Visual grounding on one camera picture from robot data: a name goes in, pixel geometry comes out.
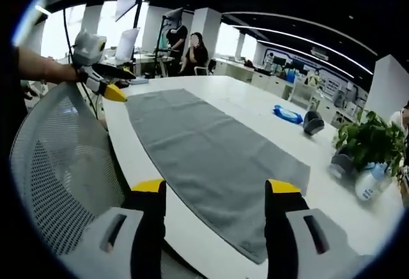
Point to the white office chair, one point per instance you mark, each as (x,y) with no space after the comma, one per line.
(303,95)

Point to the white table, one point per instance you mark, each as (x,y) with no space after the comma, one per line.
(319,202)

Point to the white spray bottle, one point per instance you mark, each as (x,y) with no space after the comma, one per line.
(369,184)

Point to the black stand with panel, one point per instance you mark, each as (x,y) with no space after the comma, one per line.
(135,7)

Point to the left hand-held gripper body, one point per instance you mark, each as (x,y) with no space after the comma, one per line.
(87,49)

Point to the blue wet wipes packet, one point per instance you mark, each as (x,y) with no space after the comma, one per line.
(287,114)

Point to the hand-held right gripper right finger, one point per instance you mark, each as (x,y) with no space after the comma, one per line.
(287,237)

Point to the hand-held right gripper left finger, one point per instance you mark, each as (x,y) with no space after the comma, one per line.
(140,237)

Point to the grey towel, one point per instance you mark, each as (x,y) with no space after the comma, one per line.
(204,151)

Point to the grey mesh office chair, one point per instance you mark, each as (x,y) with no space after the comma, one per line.
(64,177)

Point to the green potted plant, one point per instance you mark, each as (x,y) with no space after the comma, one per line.
(370,138)

